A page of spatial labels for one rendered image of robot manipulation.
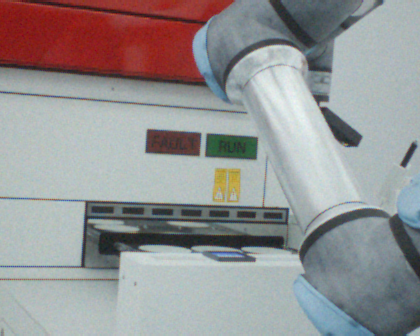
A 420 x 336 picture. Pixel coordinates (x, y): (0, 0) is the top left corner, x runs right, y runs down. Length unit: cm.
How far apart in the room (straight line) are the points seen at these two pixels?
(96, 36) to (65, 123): 18
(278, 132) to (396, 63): 280
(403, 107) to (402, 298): 298
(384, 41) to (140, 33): 224
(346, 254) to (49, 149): 87
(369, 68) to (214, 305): 271
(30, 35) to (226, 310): 71
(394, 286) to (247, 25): 43
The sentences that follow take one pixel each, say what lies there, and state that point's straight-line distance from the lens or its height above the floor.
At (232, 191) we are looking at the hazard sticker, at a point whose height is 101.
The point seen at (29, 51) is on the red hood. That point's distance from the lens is 165.
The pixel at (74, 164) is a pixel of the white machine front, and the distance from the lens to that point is 172.
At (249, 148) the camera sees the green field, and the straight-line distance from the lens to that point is 185.
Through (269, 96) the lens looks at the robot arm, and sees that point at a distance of 112.
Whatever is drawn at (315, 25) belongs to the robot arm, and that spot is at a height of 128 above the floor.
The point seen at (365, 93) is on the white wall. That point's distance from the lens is 378.
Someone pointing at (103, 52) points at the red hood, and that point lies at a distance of 169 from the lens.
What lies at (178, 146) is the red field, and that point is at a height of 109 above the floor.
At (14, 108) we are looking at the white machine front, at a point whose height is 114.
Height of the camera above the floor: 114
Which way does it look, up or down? 3 degrees down
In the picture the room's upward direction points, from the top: 4 degrees clockwise
